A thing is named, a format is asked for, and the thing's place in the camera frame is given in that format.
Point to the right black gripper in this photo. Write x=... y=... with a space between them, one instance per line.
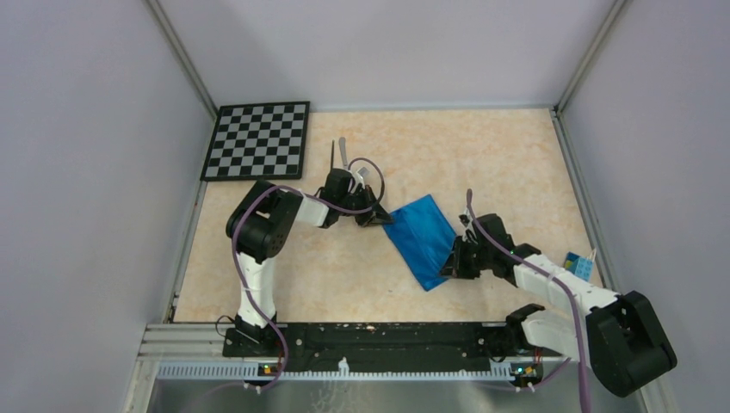
x=454 y=266

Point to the white toothed cable rail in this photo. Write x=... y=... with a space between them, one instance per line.
x=252 y=371

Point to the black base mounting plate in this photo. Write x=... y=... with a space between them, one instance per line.
x=382 y=347

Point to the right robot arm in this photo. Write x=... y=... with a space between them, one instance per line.
x=618 y=334

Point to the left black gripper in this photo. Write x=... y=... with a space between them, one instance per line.
x=377 y=215

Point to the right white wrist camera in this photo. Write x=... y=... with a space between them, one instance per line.
x=470 y=234

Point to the blue cloth napkin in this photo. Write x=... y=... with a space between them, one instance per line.
x=424 y=238

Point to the silver table knife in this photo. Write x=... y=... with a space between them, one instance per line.
x=343 y=152

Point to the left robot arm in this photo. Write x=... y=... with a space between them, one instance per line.
x=259 y=228

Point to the black white checkerboard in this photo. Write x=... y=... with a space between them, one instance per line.
x=257 y=141

